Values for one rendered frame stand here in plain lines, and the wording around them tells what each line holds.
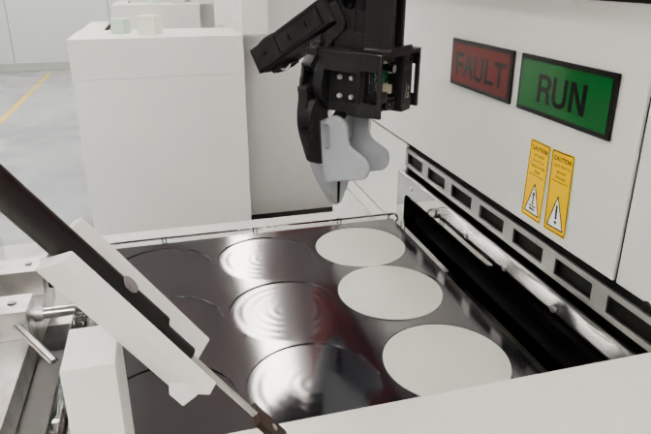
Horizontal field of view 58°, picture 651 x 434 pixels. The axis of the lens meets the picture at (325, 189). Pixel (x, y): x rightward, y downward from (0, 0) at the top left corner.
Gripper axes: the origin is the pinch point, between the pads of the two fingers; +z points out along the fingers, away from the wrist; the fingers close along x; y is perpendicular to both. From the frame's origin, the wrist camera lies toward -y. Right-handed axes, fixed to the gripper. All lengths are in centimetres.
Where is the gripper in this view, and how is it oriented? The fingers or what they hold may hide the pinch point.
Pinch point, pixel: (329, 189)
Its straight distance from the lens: 57.6
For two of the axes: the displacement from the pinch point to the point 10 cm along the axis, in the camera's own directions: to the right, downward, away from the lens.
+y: 8.2, 2.1, -5.3
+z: -0.1, 9.4, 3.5
